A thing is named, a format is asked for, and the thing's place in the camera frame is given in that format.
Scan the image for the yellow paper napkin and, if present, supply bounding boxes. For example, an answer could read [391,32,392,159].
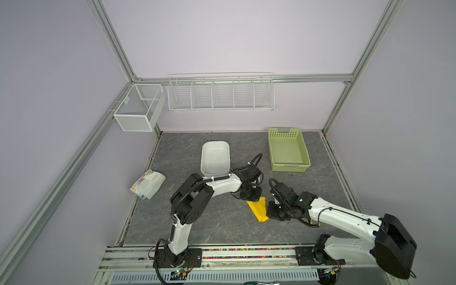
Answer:
[247,197,269,223]

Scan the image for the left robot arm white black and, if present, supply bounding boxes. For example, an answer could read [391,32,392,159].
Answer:
[159,153,264,262]

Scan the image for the white oval plastic tub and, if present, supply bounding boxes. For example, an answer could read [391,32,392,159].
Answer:
[200,141,231,177]

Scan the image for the green perforated plastic basket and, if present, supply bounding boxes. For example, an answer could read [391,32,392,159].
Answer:
[268,128,311,172]

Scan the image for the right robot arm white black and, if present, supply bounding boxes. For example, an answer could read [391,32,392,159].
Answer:
[267,178,418,280]

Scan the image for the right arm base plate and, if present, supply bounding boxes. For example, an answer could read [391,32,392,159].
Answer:
[294,247,346,266]

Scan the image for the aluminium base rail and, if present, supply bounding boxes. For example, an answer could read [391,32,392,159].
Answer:
[98,243,377,271]

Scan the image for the white mesh box basket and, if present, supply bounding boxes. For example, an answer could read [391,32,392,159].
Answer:
[114,84,165,133]

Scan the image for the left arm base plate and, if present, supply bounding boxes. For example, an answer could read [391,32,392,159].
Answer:
[153,247,203,268]

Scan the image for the yellow black pliers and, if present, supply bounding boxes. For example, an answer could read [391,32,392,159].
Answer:
[309,220,321,228]

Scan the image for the white wire wall rack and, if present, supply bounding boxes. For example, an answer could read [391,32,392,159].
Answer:
[168,72,276,112]

